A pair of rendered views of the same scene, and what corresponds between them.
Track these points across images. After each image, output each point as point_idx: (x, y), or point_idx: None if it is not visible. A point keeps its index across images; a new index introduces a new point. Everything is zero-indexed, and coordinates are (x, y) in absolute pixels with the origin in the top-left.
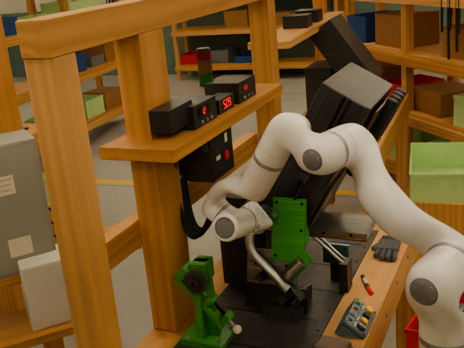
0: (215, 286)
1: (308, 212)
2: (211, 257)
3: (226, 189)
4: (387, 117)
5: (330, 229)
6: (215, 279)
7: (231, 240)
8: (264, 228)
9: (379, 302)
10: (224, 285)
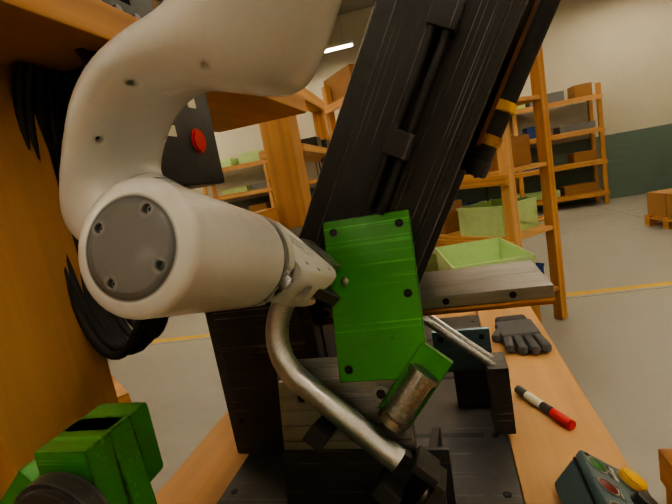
0: (221, 463)
1: (416, 246)
2: (140, 406)
3: (114, 52)
4: (547, 19)
5: (459, 291)
6: (221, 447)
7: (171, 307)
8: (315, 284)
9: (607, 445)
10: (240, 458)
